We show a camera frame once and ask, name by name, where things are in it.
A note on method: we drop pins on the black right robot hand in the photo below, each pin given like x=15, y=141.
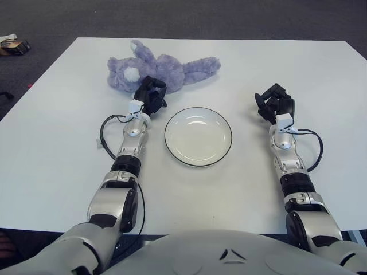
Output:
x=271, y=107

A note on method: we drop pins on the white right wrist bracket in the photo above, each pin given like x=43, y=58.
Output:
x=284, y=118

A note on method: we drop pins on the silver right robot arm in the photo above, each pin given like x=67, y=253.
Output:
x=312, y=215

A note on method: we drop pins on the white table frame leg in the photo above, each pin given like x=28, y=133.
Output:
x=357, y=235

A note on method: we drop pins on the black object on floor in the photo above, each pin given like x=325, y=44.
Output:
x=5, y=95

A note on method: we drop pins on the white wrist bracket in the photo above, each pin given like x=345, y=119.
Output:
x=284, y=118
x=135, y=106

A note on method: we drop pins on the dark box on floor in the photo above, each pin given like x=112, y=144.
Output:
x=14, y=47

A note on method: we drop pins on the white plate with black rim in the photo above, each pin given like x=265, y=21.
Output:
x=198, y=140

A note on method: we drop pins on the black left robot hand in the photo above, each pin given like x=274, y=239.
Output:
x=149, y=96

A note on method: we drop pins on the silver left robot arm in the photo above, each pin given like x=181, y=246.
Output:
x=114, y=200

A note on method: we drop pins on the white item on floor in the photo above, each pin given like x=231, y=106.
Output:
x=8, y=37

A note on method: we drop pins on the purple plush bunny doll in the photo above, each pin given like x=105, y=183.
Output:
x=166, y=68

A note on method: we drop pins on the grey robot torso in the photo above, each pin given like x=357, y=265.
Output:
x=200, y=252

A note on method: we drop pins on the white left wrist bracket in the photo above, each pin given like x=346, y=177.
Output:
x=135, y=106

